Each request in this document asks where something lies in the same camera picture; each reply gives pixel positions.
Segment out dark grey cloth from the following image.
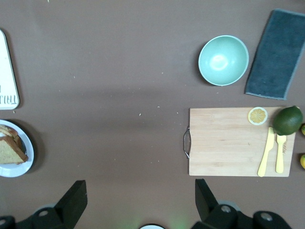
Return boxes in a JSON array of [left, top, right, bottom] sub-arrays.
[[244, 9, 305, 100]]

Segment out green avocado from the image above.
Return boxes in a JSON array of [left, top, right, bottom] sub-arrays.
[[273, 105, 304, 136]]

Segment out cream tray with bear print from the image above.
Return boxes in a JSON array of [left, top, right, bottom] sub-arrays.
[[0, 29, 20, 110]]

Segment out mint green bowl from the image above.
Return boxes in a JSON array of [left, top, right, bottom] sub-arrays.
[[198, 35, 250, 86]]

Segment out toast with fried egg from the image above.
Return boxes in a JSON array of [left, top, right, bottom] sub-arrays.
[[0, 124, 19, 144]]

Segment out white round plate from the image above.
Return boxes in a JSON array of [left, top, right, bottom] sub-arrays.
[[0, 119, 35, 178]]

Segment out yellow plastic fork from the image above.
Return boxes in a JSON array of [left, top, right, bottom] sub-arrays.
[[275, 134, 288, 174]]

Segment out wooden cutting board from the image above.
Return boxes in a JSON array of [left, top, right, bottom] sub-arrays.
[[183, 106, 296, 177]]

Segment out lemon slice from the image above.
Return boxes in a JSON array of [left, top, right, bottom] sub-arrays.
[[247, 106, 268, 126]]

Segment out yellow plastic knife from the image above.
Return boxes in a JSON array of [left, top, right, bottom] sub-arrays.
[[257, 127, 275, 177]]

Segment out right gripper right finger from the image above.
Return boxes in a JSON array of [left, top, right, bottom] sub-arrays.
[[192, 178, 293, 229]]

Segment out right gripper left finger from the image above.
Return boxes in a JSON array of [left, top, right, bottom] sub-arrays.
[[0, 180, 88, 229]]

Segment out brown table cover sheet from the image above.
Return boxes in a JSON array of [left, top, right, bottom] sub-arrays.
[[0, 0, 305, 229]]

